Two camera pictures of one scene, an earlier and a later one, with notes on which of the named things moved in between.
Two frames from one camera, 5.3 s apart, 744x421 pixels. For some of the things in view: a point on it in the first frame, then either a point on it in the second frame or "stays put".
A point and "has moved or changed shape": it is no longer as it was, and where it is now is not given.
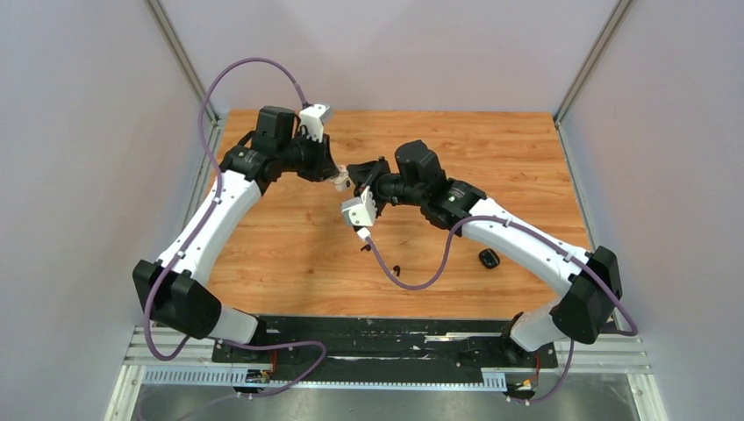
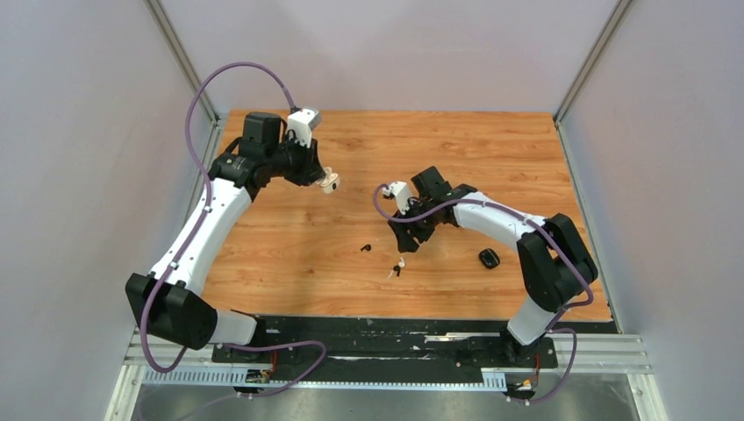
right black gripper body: [379, 203] → [422, 229]
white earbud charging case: [343, 181] has moved or changed shape
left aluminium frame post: [158, 12] stays put
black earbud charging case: [489, 258] stays put
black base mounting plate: [387, 347] stays put
